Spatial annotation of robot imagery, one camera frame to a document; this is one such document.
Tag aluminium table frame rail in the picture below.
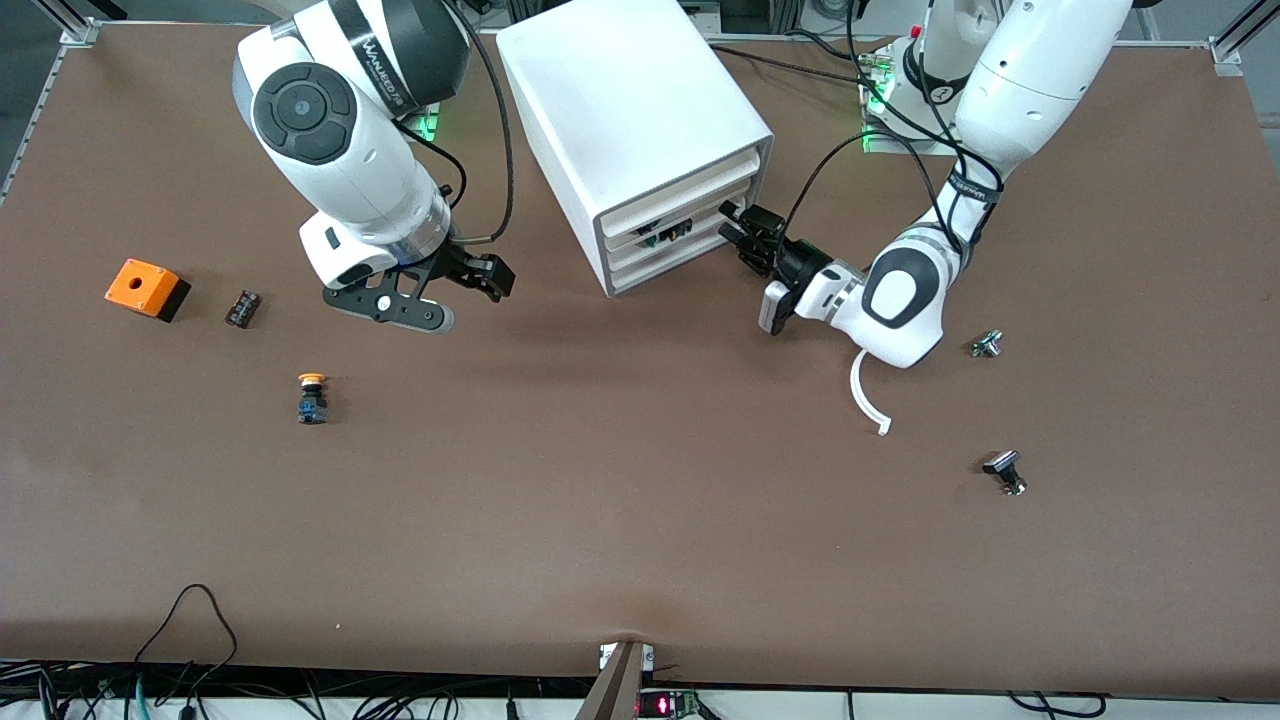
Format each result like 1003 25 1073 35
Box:
0 15 101 206
1208 0 1280 79

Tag black cable below table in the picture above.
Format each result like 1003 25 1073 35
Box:
1005 690 1109 720

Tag orange button box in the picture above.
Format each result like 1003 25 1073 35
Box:
104 258 192 323

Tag white curved plastic arc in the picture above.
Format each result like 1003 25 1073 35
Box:
850 350 893 437

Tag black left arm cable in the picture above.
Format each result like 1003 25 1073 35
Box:
780 0 1001 251

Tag looped thin black cable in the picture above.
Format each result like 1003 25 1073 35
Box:
133 584 240 691

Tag red LED display board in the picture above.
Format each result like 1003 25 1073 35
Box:
638 688 703 720

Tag brown camera mount post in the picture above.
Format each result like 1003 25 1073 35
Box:
572 641 646 720

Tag black selector switch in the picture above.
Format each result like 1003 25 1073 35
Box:
981 450 1029 497

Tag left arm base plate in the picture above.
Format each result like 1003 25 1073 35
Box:
861 50 961 156

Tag tangled black cables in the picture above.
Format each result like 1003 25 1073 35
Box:
0 660 566 720

